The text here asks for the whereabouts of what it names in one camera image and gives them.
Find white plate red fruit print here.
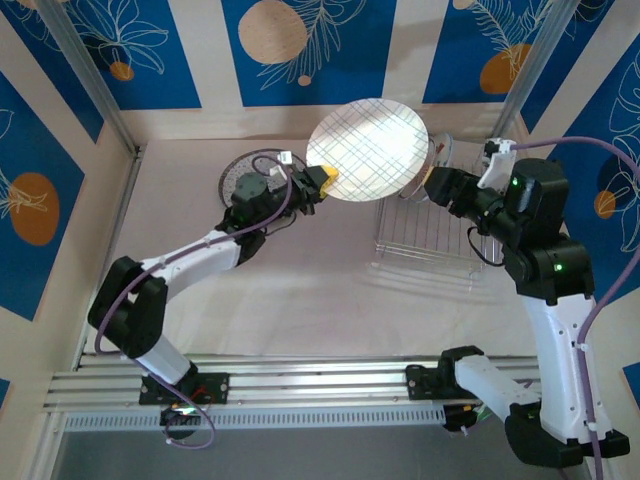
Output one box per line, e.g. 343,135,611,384
427,131,457,167

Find colourful squiggle pattern plate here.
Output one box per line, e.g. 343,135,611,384
218,148,307,212

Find white plate blue grid lines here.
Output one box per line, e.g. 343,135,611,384
305,98,430,203

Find aluminium table edge profile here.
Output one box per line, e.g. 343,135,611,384
73,144,146,371

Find small black controller box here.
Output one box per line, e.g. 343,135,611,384
159,404,201,441
442,402,489,437

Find thin black left gripper cable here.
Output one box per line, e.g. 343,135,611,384
262,212,304,236

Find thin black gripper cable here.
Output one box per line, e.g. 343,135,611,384
262,212,304,236
466,225,504,269

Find metal wire dish rack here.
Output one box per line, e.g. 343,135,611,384
370,132,504,275

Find thin black right gripper cable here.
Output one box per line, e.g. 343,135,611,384
466,225,504,269

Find aluminium frame post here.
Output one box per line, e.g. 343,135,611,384
492,0,576,144
37,0,147,157

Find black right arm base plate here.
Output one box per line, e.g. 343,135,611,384
405,363,481,402

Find aluminium mounting rail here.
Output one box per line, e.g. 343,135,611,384
42,354,546,415

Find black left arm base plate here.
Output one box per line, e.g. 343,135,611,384
138,372,231,406

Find white slotted cable duct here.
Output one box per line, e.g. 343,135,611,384
64,405,447,432

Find short purple cable loop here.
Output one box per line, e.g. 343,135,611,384
163,397,217,450

